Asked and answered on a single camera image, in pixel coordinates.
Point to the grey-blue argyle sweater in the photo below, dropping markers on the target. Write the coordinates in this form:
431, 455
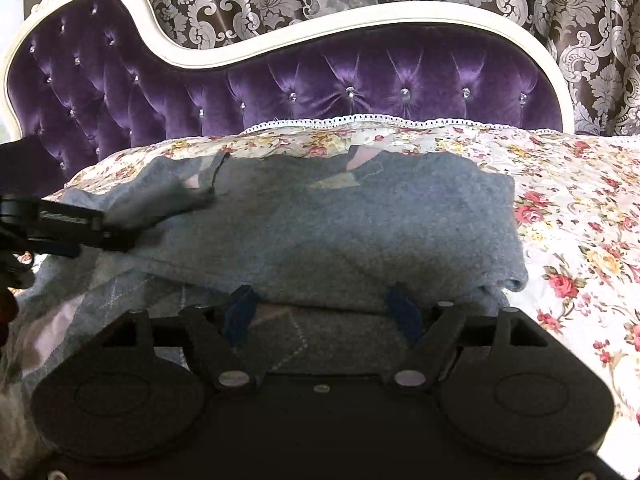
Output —
320, 230

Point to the floral blanket with lace trim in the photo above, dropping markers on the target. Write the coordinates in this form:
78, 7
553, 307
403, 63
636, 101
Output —
575, 220

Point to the purple tufted sofa white frame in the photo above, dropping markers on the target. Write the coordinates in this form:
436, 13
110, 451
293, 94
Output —
320, 90

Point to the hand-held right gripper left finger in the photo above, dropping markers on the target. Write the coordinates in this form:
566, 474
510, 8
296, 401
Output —
239, 316

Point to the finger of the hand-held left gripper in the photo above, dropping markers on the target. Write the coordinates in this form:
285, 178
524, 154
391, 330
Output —
75, 227

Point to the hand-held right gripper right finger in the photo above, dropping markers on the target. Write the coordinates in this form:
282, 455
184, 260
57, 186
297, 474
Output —
404, 314

